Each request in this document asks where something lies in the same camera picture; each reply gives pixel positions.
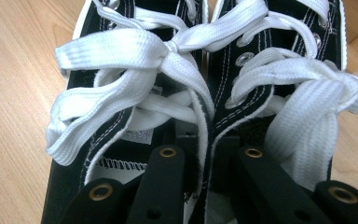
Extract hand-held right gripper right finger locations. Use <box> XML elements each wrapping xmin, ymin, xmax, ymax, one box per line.
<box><xmin>235</xmin><ymin>146</ymin><xmax>336</xmax><ymax>224</ymax></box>

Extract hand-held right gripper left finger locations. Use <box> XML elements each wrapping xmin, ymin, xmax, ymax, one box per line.
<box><xmin>126</xmin><ymin>144</ymin><xmax>186</xmax><ymax>224</ymax></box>

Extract black canvas sneaker white laces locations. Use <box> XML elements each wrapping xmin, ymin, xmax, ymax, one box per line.
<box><xmin>41</xmin><ymin>0</ymin><xmax>214</xmax><ymax>224</ymax></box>
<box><xmin>199</xmin><ymin>0</ymin><xmax>358</xmax><ymax>224</ymax></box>

